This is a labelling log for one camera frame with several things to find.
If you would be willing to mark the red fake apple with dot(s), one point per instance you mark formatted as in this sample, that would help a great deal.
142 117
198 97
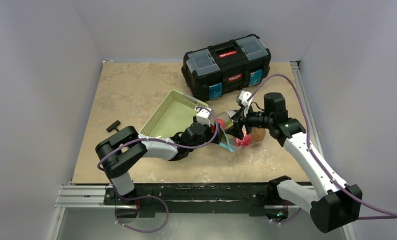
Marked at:
221 122

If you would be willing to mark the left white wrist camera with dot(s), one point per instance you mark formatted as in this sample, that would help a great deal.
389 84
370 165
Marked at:
203 115

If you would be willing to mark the black toolbox with clear lids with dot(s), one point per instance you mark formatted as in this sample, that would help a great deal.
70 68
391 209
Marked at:
226 67

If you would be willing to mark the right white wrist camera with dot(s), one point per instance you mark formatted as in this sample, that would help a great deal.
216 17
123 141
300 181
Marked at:
244 100

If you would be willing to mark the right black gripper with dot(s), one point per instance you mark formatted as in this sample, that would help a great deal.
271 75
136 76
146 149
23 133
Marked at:
237 120

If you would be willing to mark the yellow fake fruit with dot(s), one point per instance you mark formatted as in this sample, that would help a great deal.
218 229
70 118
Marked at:
229 127

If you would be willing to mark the clear zip bag blue seal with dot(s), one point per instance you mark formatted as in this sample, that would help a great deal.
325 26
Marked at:
232 143

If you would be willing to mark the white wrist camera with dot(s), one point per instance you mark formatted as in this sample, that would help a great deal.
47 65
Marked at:
244 100
203 115

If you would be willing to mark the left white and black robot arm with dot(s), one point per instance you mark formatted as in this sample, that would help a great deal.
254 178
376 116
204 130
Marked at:
121 151

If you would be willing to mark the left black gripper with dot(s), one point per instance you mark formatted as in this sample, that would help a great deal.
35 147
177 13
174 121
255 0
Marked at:
211 135

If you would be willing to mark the black T-handle tool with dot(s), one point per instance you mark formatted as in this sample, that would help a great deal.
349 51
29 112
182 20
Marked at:
113 127

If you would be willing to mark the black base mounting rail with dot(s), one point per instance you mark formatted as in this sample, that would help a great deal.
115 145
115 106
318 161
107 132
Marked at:
255 199

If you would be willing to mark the brown fake potato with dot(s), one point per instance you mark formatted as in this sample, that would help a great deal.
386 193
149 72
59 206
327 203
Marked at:
257 134

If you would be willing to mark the light green perforated plastic basket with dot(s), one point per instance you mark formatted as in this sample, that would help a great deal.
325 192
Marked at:
174 114

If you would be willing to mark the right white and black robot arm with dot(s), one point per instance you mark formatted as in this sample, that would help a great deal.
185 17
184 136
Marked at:
332 203

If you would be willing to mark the red fake strawberry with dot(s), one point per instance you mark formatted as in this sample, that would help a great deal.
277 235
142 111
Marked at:
246 141

